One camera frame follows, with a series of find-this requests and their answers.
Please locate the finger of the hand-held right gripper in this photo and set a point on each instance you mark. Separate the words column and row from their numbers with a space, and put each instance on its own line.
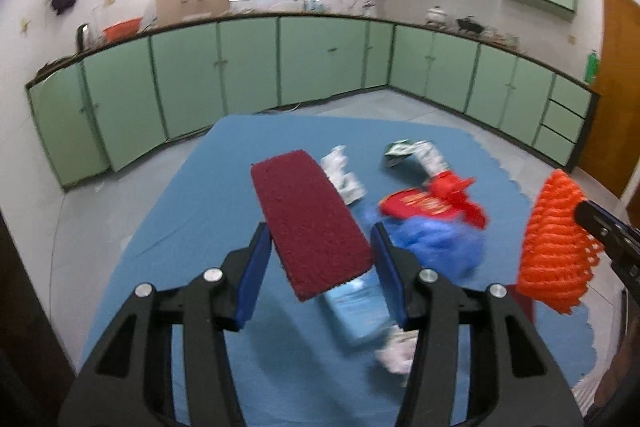
column 612, row 227
column 629, row 276

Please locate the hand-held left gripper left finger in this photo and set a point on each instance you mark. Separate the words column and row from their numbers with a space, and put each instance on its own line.
column 252, row 274

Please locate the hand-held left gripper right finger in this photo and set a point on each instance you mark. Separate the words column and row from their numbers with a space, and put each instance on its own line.
column 389, row 274

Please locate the orange mesh net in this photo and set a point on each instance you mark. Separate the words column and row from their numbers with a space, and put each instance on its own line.
column 555, row 247

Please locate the dark red scouring sponge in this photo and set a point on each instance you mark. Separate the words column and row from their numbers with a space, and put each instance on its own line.
column 310, row 227

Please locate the red and gold paper box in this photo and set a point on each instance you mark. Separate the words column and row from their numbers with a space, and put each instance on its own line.
column 415, row 203

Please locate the red plastic bag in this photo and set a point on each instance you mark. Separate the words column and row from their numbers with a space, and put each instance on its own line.
column 457, row 188

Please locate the light blue tissue packet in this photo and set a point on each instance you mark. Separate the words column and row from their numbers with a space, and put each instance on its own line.
column 355, row 312

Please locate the blue plastic bag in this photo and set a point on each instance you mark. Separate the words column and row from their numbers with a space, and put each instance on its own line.
column 440, row 242

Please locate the white crumpled paper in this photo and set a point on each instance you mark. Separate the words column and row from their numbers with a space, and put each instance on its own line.
column 397, row 352

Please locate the blue foam mat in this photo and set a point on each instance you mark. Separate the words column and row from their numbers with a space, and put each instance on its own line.
column 210, row 187

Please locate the white crumpled plastic wrapper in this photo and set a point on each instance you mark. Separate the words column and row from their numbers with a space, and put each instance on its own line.
column 342, row 174

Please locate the green and white carton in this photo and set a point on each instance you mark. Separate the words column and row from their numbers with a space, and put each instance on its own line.
column 400, row 151

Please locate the brown wooden door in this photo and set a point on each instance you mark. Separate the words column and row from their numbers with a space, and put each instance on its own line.
column 617, row 97

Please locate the green plastic bottle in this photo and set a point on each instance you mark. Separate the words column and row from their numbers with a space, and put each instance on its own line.
column 591, row 68

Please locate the green lower kitchen cabinets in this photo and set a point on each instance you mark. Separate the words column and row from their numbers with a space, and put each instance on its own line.
column 250, row 62

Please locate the black wok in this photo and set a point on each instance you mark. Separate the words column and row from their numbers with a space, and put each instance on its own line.
column 469, row 25

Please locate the white cooking pot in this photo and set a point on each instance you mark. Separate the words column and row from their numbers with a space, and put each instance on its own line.
column 436, row 16

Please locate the orange plastic basin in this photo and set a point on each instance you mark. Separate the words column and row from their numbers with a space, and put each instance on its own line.
column 122, row 29

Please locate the dark kitchen utensil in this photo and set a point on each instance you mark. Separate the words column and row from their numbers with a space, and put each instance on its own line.
column 81, row 37

